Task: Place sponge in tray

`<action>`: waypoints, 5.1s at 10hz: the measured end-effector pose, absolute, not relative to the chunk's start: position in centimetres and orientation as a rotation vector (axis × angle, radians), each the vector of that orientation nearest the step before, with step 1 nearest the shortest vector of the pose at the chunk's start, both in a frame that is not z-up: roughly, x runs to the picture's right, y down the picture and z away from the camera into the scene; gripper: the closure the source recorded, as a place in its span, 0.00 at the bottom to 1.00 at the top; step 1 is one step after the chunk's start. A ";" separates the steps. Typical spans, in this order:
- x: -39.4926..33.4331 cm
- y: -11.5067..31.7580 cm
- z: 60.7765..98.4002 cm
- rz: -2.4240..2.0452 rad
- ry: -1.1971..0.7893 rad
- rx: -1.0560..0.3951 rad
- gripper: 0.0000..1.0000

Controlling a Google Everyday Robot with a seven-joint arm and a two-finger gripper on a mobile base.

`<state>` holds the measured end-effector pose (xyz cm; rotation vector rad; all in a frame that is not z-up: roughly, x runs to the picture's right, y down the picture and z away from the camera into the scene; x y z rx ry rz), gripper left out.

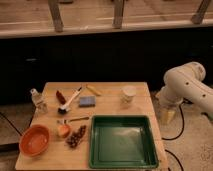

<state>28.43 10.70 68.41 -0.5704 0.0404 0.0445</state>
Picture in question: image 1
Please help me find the blue sponge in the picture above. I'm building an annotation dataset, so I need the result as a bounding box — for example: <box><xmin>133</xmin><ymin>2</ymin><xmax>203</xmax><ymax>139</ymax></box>
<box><xmin>79</xmin><ymin>96</ymin><xmax>96</xmax><ymax>107</ymax></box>

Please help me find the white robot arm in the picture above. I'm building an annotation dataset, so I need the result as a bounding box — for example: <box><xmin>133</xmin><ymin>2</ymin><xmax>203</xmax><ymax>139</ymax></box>
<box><xmin>156</xmin><ymin>62</ymin><xmax>213</xmax><ymax>124</ymax></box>

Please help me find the green plastic tray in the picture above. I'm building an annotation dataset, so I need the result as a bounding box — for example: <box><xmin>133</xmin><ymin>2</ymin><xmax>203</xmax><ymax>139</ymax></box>
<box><xmin>89</xmin><ymin>115</ymin><xmax>159</xmax><ymax>169</ymax></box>

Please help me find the brown grape bunch toy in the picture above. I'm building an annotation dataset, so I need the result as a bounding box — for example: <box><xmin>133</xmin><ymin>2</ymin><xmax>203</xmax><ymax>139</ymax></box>
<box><xmin>66</xmin><ymin>125</ymin><xmax>87</xmax><ymax>148</ymax></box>

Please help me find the wooden table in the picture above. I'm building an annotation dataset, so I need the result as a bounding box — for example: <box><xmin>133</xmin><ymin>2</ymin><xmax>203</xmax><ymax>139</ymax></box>
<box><xmin>15</xmin><ymin>82</ymin><xmax>168</xmax><ymax>171</ymax></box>

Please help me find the metal spoon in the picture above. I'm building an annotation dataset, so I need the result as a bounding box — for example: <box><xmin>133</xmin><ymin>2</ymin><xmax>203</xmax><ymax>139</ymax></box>
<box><xmin>57</xmin><ymin>117</ymin><xmax>89</xmax><ymax>124</ymax></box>

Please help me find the red brown sausage toy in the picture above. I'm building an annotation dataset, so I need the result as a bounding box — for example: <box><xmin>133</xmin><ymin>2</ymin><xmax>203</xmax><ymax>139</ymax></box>
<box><xmin>56</xmin><ymin>90</ymin><xmax>66</xmax><ymax>104</ymax></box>

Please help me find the clear plastic bottle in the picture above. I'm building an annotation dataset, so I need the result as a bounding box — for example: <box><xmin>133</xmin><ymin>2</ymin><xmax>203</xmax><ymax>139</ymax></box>
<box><xmin>30</xmin><ymin>88</ymin><xmax>48</xmax><ymax>114</ymax></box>

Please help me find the orange bowl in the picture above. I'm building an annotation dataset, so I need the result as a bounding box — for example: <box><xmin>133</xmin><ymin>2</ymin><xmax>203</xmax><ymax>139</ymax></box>
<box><xmin>19</xmin><ymin>124</ymin><xmax>50</xmax><ymax>157</ymax></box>

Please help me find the black cable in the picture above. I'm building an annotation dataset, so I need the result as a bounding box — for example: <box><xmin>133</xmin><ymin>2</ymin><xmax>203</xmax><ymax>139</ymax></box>
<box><xmin>161</xmin><ymin>101</ymin><xmax>186</xmax><ymax>171</ymax></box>

